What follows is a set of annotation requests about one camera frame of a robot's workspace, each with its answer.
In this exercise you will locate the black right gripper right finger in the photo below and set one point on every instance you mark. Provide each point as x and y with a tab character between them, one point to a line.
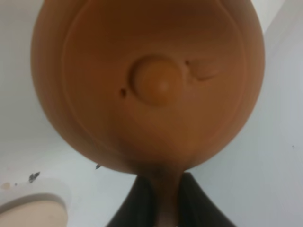
195	208

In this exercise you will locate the beige round teapot coaster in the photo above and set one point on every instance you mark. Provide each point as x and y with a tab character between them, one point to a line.
36	210

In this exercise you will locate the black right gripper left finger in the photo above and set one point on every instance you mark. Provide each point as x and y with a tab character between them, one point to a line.
139	208

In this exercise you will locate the brown clay teapot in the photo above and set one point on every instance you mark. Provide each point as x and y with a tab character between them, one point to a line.
148	87

